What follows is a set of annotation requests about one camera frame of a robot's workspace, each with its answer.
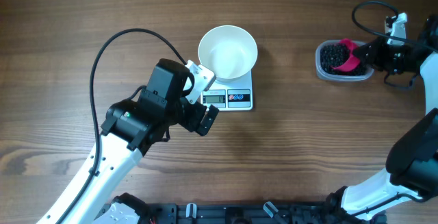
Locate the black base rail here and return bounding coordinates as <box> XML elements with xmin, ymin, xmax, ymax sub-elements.
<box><xmin>145</xmin><ymin>202</ymin><xmax>365</xmax><ymax>224</ymax></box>

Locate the clear plastic container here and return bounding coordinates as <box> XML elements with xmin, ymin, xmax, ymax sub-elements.
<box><xmin>315</xmin><ymin>40</ymin><xmax>374</xmax><ymax>82</ymax></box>

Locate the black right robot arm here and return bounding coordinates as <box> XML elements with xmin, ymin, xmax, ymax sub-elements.
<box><xmin>320</xmin><ymin>14</ymin><xmax>437</xmax><ymax>223</ymax></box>

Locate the white digital kitchen scale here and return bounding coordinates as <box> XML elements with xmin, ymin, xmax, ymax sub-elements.
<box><xmin>201</xmin><ymin>71</ymin><xmax>253</xmax><ymax>111</ymax></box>

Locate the white bowl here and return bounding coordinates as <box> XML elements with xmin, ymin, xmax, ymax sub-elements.
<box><xmin>198</xmin><ymin>25</ymin><xmax>259</xmax><ymax>82</ymax></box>

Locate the pink measuring scoop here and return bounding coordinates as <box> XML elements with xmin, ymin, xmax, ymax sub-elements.
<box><xmin>332</xmin><ymin>38</ymin><xmax>361</xmax><ymax>73</ymax></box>

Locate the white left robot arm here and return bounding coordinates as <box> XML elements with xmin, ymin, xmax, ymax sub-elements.
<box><xmin>40</xmin><ymin>59</ymin><xmax>218</xmax><ymax>223</ymax></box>

